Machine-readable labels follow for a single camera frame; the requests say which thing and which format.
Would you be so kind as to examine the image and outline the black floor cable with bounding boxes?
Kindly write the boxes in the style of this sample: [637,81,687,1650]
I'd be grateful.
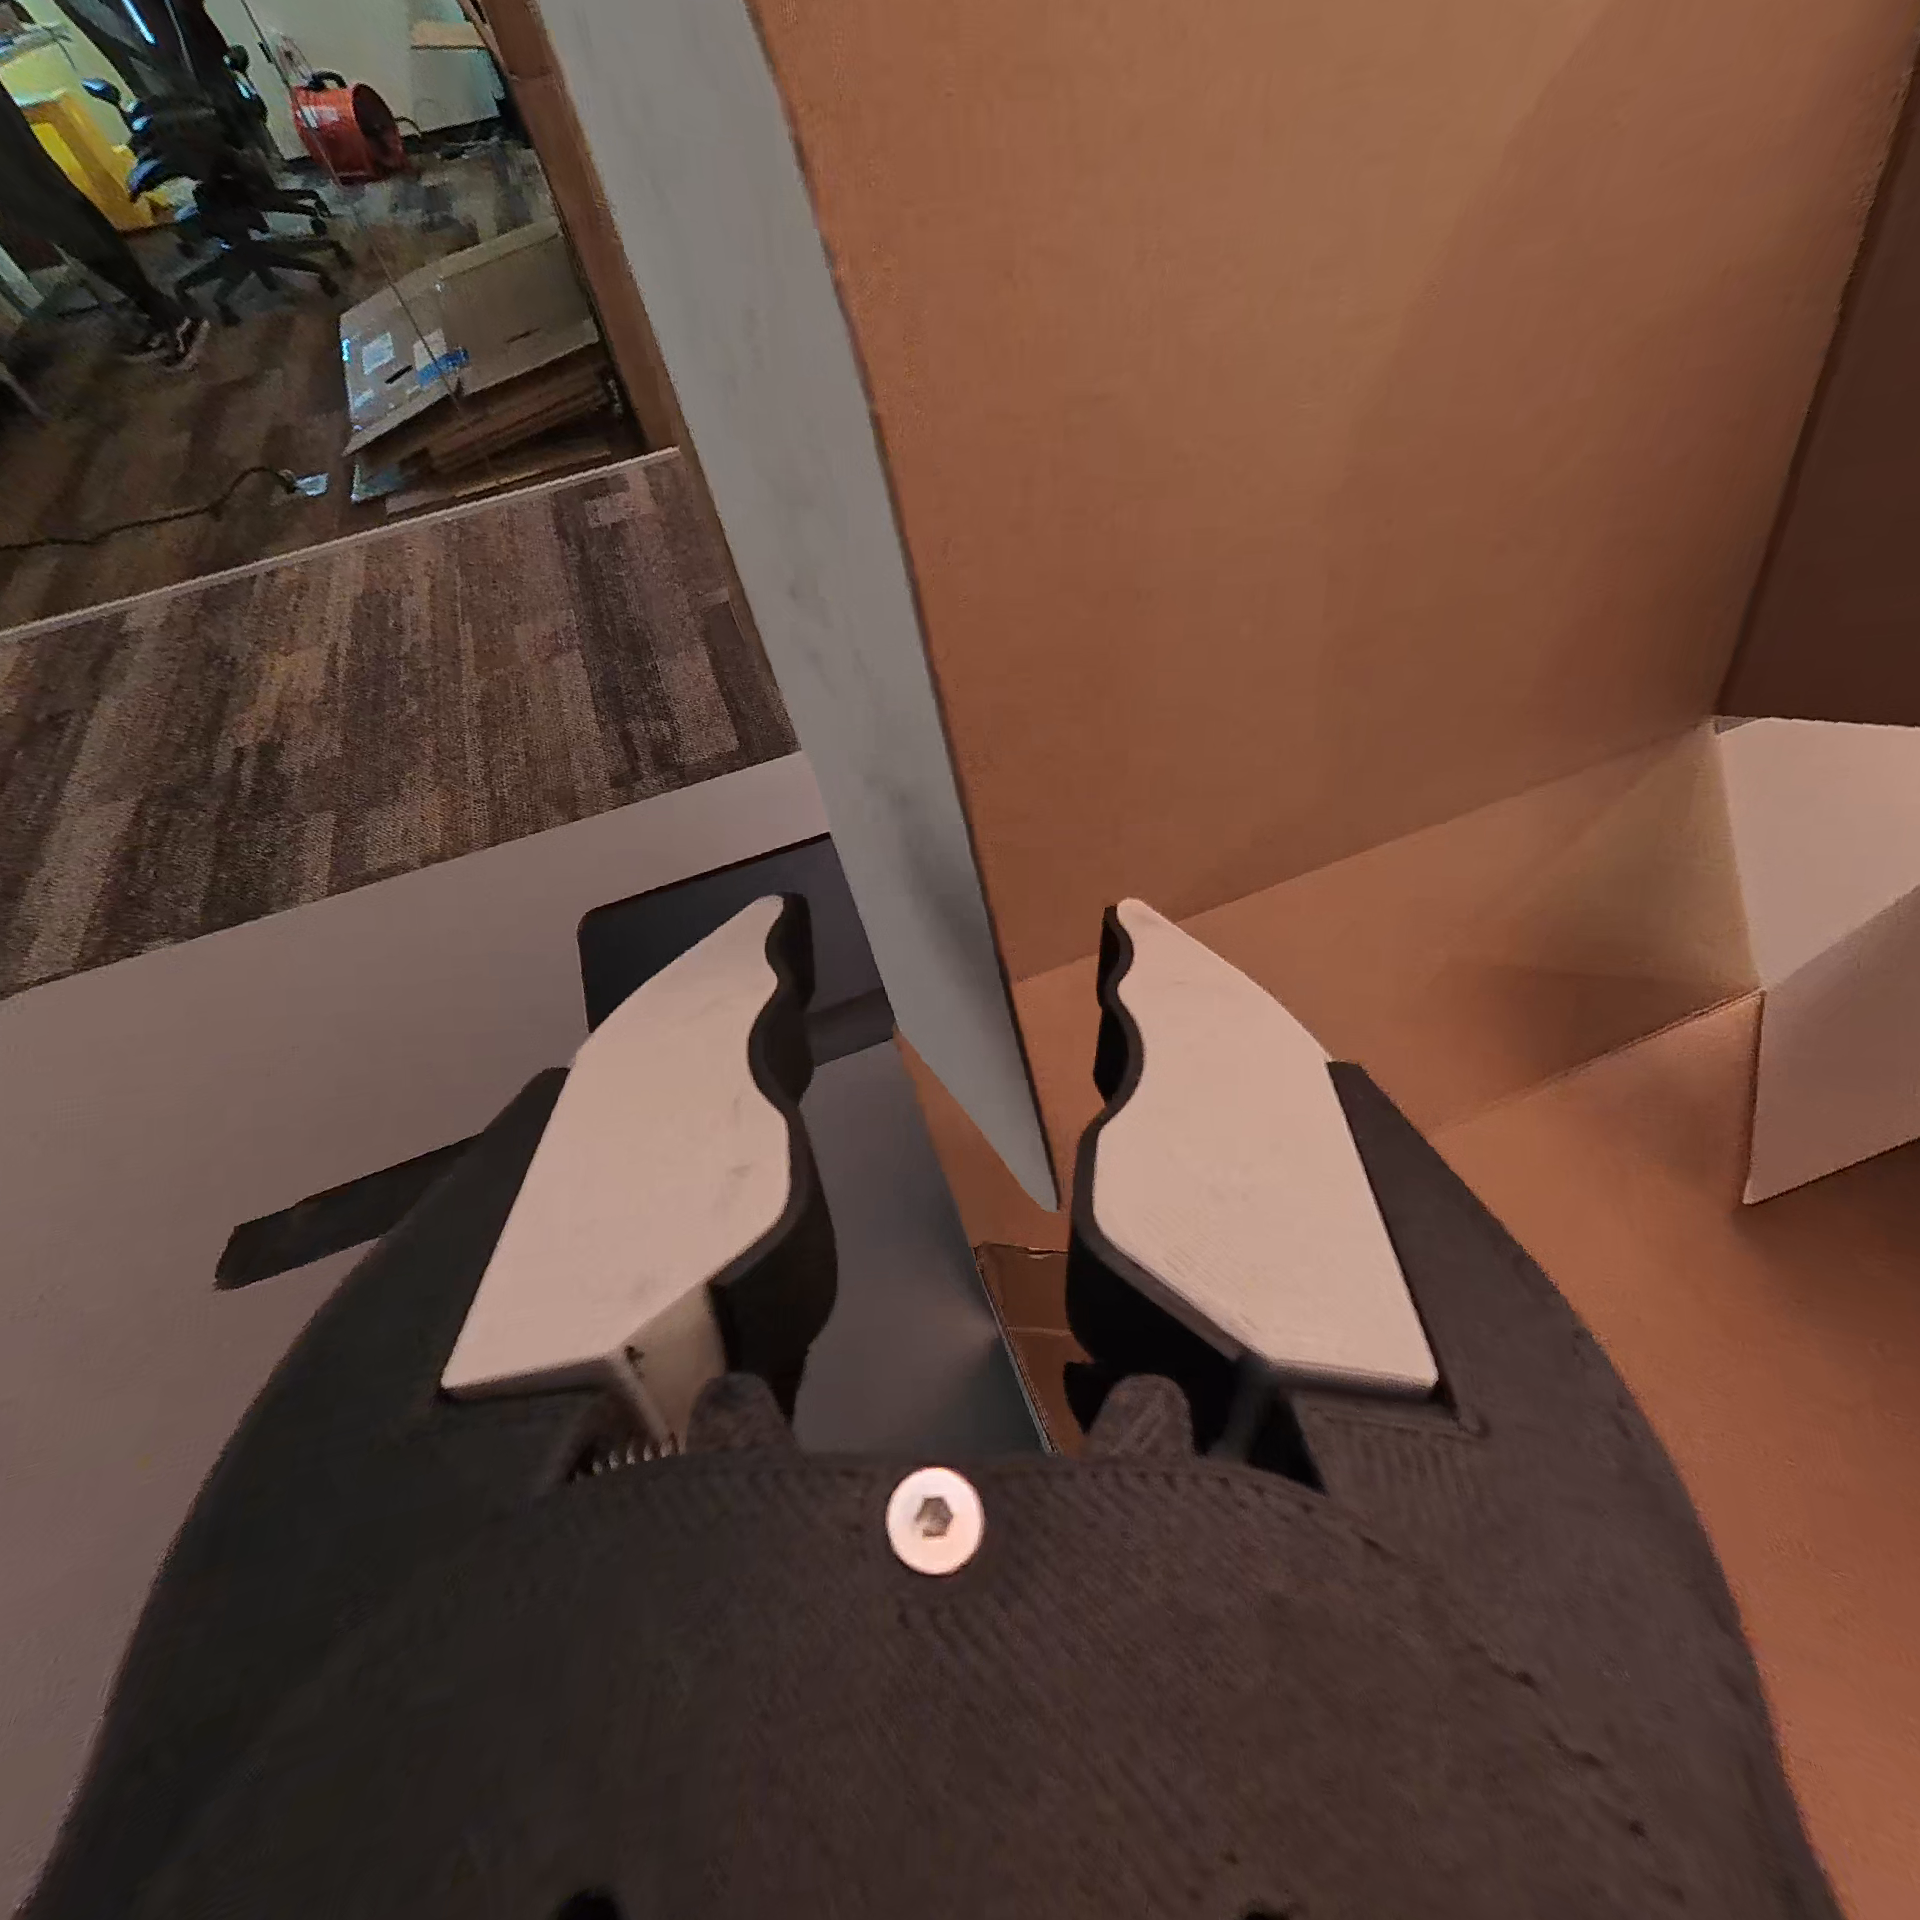
[0,461,308,560]

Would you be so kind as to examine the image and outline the orange floor fan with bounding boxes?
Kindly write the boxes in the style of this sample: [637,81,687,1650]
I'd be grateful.
[289,72,407,187]

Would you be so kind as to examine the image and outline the large brown cardboard box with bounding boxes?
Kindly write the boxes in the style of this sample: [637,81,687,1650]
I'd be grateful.
[477,0,1920,1920]

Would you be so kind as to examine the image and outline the small white box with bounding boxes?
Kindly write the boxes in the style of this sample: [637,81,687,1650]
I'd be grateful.
[1707,714,1920,1208]

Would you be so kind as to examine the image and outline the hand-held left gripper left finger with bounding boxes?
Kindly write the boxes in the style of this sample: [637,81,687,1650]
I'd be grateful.
[437,894,841,1447]

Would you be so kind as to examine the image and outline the flattened cardboard boxes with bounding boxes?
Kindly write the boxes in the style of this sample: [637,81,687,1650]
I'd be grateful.
[334,223,622,508]

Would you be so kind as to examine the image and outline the black office chair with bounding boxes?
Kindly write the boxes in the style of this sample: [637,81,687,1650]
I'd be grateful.
[83,42,347,325]

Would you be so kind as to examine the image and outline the yellow cabinet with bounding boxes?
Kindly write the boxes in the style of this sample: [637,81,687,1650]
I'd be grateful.
[0,72,169,233]

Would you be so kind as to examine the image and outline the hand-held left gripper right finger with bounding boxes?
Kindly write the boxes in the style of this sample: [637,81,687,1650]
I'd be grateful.
[1063,898,1445,1412]

